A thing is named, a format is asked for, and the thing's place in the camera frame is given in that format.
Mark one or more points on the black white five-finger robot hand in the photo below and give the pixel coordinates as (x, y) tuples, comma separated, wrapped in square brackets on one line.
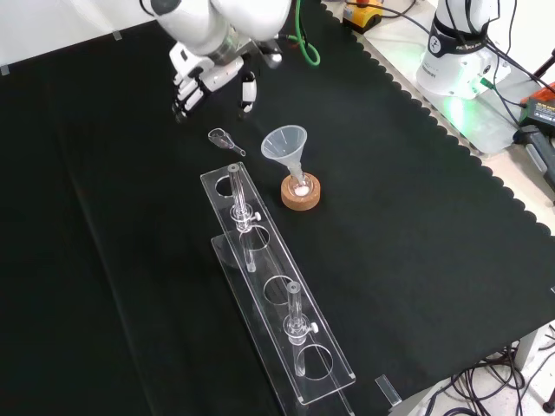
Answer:
[(217, 73)]

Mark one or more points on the clear plastic funnel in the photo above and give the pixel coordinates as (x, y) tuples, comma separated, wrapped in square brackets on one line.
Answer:
[(284, 147)]

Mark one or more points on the glass weighing funnel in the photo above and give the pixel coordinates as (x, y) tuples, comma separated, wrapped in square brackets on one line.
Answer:
[(219, 138)]

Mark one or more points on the glass round-bottom flask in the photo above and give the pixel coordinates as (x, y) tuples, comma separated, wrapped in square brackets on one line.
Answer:
[(301, 190)]

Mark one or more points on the clear acrylic funnel stand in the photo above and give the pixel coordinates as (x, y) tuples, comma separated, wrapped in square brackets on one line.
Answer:
[(271, 264)]

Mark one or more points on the grey tape piece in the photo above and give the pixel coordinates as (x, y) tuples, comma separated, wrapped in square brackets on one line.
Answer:
[(117, 36), (4, 70)]

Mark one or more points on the yellow stop button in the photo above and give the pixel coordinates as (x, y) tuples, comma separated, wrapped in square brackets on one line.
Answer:
[(362, 19)]

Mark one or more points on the black cloth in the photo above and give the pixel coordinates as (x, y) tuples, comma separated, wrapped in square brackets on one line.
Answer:
[(390, 260)]

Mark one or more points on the black tripod leg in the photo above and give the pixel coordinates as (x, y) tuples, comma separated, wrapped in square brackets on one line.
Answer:
[(544, 67)]

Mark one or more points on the black orange power adapter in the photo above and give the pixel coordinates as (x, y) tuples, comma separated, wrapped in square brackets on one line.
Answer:
[(542, 112)]

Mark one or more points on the black box device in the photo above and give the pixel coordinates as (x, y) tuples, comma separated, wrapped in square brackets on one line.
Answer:
[(537, 147)]

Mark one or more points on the small clear acrylic block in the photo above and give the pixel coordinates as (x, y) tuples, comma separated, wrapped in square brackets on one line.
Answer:
[(388, 391)]

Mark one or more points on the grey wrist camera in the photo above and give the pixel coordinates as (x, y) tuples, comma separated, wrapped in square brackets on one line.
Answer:
[(272, 55)]

